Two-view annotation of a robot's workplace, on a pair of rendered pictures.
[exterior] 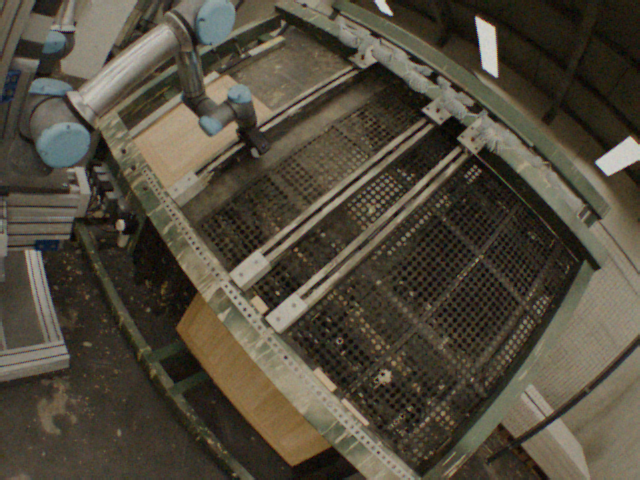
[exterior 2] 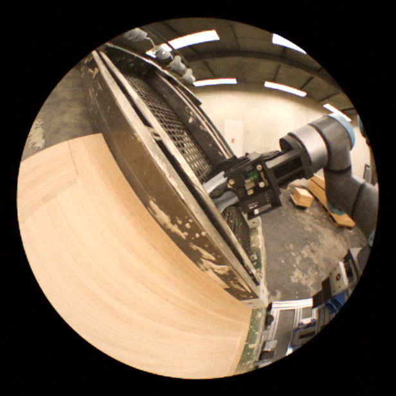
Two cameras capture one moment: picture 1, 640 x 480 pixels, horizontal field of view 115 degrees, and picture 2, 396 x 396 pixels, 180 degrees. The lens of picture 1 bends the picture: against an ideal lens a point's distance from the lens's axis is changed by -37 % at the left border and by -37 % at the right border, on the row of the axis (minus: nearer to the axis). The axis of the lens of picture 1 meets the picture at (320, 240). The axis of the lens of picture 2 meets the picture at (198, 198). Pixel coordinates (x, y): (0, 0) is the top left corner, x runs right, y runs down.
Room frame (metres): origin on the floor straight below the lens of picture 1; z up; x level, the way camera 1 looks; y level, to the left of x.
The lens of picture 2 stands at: (1.20, 0.62, 1.32)
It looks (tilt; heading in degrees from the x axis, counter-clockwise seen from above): 27 degrees down; 271
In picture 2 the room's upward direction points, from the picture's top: straight up
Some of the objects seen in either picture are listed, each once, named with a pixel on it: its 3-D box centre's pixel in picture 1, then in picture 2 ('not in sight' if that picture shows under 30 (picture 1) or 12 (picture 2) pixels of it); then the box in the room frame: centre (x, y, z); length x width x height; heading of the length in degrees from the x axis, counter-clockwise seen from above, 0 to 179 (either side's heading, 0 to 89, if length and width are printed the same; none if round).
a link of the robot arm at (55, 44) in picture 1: (47, 50); not in sight; (0.61, 1.18, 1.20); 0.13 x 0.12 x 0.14; 43
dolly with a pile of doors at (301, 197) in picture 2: not in sight; (300, 197); (-1.56, -1.62, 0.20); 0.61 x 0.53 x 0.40; 69
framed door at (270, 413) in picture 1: (257, 372); not in sight; (0.98, -0.16, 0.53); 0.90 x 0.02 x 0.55; 74
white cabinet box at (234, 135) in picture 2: not in sight; (233, 150); (0.08, -3.45, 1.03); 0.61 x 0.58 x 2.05; 69
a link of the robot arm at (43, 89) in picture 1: (46, 106); not in sight; (0.42, 0.71, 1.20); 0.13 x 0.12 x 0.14; 81
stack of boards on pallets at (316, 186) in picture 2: not in sight; (332, 197); (-3.17, -1.32, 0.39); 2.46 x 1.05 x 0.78; 69
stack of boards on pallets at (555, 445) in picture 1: (537, 432); not in sight; (3.01, -4.18, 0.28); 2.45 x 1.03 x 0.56; 69
